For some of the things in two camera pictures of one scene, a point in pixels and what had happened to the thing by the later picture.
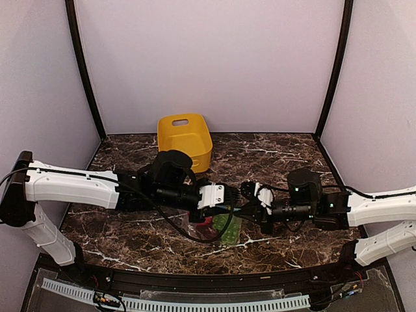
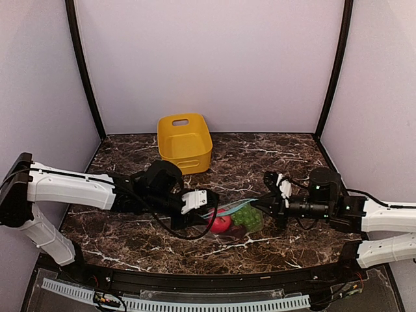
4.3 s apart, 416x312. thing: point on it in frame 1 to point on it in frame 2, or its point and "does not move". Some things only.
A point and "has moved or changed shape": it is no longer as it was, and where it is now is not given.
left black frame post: x=70 y=9 does not move
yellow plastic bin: x=189 y=133 does not move
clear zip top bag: x=224 y=228 has moved or changed shape
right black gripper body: x=266 y=226 to x=282 y=220
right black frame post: x=348 y=18 does not move
